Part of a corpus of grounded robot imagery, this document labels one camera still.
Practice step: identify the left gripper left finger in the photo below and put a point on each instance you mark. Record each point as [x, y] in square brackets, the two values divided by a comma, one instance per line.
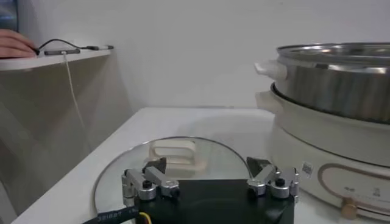
[152, 176]

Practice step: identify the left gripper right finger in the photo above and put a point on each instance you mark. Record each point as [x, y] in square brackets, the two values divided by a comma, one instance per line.
[268, 173]

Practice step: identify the round glass pot lid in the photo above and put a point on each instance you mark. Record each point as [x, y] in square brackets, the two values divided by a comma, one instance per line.
[213, 158]

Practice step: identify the perforated steel steamer pot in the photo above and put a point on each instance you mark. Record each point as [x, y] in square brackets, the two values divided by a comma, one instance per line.
[335, 88]

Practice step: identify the person's bare hand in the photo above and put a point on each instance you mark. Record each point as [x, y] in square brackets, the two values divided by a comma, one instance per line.
[15, 45]

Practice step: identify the cream electric cooker base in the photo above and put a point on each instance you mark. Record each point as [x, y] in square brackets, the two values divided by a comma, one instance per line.
[304, 143]

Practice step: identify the black smartphone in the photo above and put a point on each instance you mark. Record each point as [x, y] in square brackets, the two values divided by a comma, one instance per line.
[61, 52]

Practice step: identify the white side table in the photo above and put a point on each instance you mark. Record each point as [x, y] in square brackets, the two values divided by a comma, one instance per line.
[45, 61]

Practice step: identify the dark laptop screen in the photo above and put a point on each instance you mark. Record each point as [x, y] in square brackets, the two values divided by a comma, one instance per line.
[8, 15]

